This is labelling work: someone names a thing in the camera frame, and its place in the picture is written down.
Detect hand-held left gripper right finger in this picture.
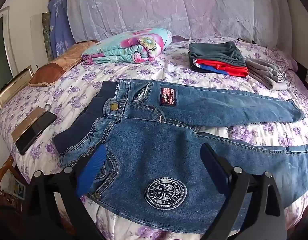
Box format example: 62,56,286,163
199,142,287,240

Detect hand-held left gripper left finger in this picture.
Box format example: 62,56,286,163
21,144,108,240

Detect blue denim pants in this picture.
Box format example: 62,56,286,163
53,79,308,233

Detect grey pants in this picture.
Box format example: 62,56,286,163
244,59,288,90

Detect black phone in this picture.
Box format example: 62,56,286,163
15,112,57,155

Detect purple floral bed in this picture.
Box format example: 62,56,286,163
0,36,308,240

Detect folded blue garment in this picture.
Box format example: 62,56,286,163
199,64,231,75

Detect folded red garment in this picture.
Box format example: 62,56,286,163
194,59,249,77

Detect brown pillow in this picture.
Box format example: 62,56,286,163
29,40,99,87

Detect folded dark green garment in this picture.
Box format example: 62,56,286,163
188,41,247,68

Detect folded floral quilt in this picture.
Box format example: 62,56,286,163
81,27,173,64

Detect marble pattern panel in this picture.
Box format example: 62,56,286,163
41,12,55,58

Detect blue patterned pillow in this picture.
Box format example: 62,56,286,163
49,0,75,58

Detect window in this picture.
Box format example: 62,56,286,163
0,12,13,85

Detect white lace headboard cover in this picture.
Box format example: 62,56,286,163
66,0,293,48

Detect gold picture frame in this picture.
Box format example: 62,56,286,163
0,65,34,110

